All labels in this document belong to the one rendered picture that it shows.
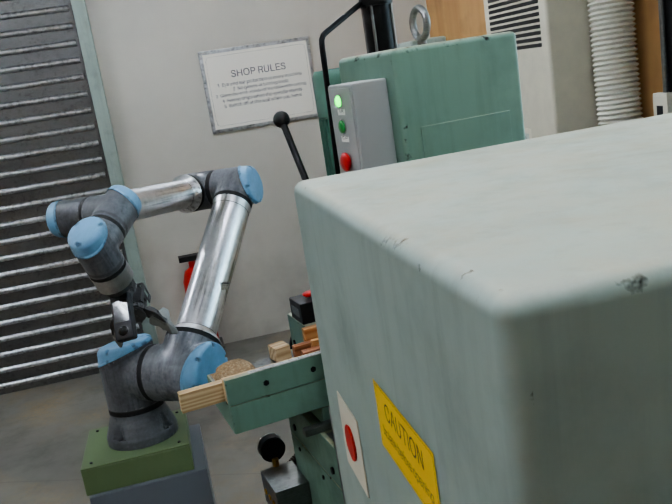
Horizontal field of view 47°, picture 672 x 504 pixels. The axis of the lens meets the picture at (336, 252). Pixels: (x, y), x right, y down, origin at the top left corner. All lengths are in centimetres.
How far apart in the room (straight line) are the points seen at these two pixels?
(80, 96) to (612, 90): 282
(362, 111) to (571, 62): 188
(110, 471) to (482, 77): 139
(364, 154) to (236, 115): 340
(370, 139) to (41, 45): 349
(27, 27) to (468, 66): 357
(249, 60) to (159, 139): 68
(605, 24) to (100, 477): 213
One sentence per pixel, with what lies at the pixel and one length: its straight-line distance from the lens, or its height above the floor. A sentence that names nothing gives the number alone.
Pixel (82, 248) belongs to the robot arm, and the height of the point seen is 121.
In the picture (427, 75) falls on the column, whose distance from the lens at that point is 121.
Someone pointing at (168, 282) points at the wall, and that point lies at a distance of 469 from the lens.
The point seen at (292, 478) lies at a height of 62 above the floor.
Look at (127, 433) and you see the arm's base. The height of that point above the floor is 67.
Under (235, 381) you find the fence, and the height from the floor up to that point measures 95.
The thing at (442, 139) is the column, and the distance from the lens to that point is 122.
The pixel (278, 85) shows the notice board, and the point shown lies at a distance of 461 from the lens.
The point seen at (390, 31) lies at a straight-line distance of 146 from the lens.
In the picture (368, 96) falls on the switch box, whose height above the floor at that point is 146.
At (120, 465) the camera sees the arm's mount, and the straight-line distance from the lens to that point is 214.
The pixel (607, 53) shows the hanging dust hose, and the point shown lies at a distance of 289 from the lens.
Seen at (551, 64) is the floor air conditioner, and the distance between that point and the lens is 298.
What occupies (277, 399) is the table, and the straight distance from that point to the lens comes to 159.
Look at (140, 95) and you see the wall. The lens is 456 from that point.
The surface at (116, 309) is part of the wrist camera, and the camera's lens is 190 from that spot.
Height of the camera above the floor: 150
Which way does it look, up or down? 13 degrees down
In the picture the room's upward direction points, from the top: 9 degrees counter-clockwise
